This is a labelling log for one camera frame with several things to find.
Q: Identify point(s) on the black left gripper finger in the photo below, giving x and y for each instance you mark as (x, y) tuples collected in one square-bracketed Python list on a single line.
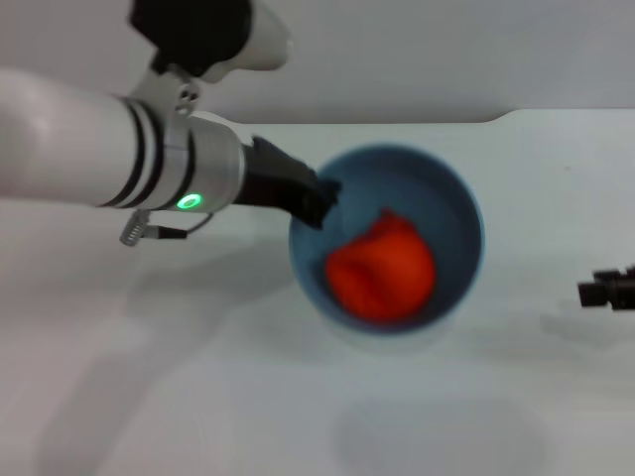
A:
[(329, 193), (312, 215)]

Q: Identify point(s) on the orange fruit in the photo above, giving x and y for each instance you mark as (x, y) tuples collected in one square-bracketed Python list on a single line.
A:
[(382, 268)]

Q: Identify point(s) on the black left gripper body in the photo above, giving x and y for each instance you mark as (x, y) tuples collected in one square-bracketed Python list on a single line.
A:
[(273, 178)]

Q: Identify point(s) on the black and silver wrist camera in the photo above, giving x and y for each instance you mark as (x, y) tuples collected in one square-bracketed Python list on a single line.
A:
[(198, 30)]

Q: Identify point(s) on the silver camera mount bracket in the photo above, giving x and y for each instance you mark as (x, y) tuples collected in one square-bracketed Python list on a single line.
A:
[(168, 94)]

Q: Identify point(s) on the blue ceramic bowl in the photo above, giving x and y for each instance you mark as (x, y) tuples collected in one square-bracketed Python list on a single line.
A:
[(446, 208)]

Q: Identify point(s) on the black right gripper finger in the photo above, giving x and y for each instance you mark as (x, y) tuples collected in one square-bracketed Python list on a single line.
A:
[(612, 275), (595, 295)]

